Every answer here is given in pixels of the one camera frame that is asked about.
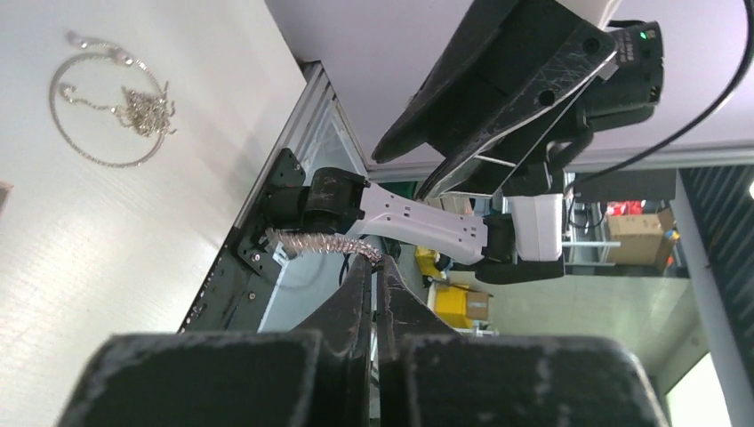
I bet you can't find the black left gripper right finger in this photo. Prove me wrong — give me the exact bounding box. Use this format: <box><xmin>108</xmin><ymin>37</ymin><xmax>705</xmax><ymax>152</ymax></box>
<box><xmin>377</xmin><ymin>256</ymin><xmax>667</xmax><ymax>426</ymax></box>

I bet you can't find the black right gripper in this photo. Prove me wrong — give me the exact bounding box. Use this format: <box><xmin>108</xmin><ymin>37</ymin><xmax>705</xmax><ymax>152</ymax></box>
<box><xmin>372</xmin><ymin>1</ymin><xmax>664</xmax><ymax>199</ymax></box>

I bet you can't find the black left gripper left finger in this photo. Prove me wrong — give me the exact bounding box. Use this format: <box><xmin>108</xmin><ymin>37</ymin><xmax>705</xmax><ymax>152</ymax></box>
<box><xmin>58</xmin><ymin>255</ymin><xmax>373</xmax><ymax>426</ymax></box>

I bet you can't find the small silver earring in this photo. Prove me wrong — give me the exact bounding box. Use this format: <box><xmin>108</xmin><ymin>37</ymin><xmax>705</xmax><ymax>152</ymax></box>
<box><xmin>266</xmin><ymin>229</ymin><xmax>381</xmax><ymax>265</ymax></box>

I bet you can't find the silver hoop necklace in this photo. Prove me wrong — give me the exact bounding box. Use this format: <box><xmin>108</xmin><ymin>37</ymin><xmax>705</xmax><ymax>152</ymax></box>
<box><xmin>48</xmin><ymin>30</ymin><xmax>178</xmax><ymax>170</ymax></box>

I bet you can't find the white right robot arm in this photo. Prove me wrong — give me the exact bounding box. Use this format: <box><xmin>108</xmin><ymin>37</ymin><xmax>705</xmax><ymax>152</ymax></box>
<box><xmin>253</xmin><ymin>1</ymin><xmax>663</xmax><ymax>285</ymax></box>

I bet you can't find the yellow bin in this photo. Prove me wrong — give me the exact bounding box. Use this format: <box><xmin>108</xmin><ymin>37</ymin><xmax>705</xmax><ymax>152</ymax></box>
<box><xmin>414</xmin><ymin>246</ymin><xmax>473</xmax><ymax>329</ymax></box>

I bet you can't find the brown cardboard box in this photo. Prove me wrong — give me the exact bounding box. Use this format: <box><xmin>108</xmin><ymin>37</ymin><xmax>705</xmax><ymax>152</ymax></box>
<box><xmin>606</xmin><ymin>208</ymin><xmax>678</xmax><ymax>273</ymax></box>

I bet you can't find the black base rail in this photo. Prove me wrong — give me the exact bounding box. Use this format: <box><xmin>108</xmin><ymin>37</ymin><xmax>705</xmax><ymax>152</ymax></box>
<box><xmin>178</xmin><ymin>149</ymin><xmax>306</xmax><ymax>334</ymax></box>

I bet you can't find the black right camera cable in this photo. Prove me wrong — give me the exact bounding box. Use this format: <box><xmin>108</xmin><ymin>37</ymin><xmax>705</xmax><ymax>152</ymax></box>
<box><xmin>565</xmin><ymin>0</ymin><xmax>754</xmax><ymax>196</ymax></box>

